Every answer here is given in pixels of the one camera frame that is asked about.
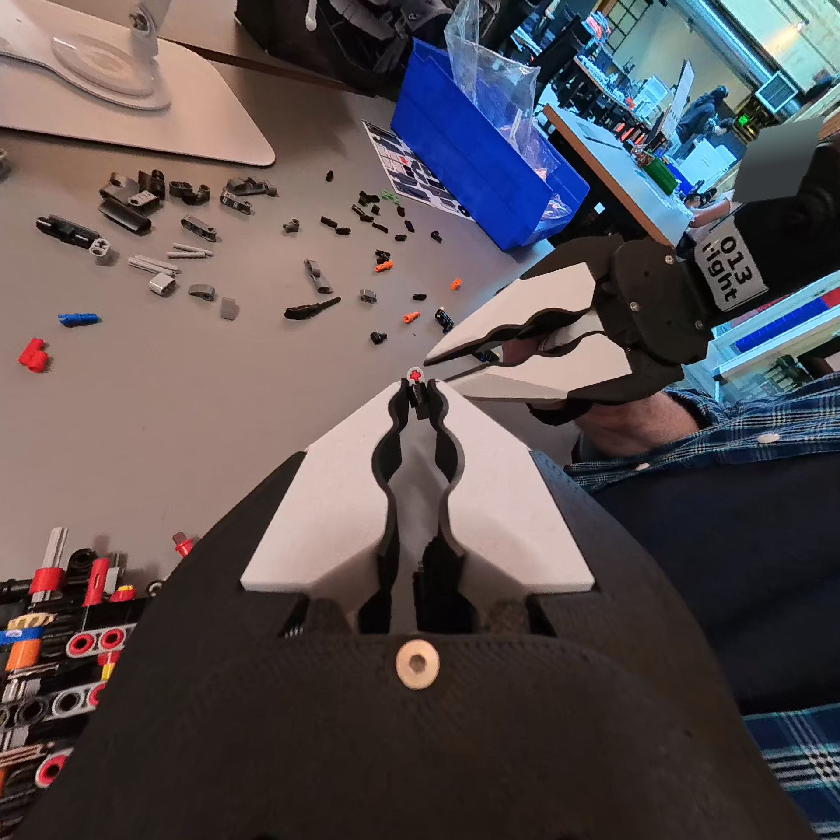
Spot lego chassis assembly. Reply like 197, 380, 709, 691
0, 525, 199, 818

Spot black lego set box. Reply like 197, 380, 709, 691
235, 0, 463, 101

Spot wood-edged work table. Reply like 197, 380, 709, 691
541, 101, 693, 249

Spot person's right hand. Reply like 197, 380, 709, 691
576, 388, 698, 458

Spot scattered small lego pieces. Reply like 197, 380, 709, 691
36, 167, 503, 365

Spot green box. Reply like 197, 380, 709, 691
640, 154, 678, 193

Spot small grey red Lego piece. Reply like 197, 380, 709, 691
404, 365, 432, 422

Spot dark navy shirt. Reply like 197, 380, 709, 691
594, 453, 840, 716

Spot blue storage bin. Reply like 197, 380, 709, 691
390, 38, 590, 252

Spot silver monitor stand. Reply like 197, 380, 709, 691
0, 0, 277, 167

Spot clear plastic bag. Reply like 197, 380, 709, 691
444, 0, 573, 232

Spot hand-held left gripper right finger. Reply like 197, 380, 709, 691
425, 377, 597, 634

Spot lego sticker sheet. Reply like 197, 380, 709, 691
361, 119, 475, 221

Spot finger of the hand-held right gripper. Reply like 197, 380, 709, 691
424, 261, 599, 368
449, 328, 636, 404

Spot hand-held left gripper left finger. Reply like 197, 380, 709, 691
240, 379, 411, 634

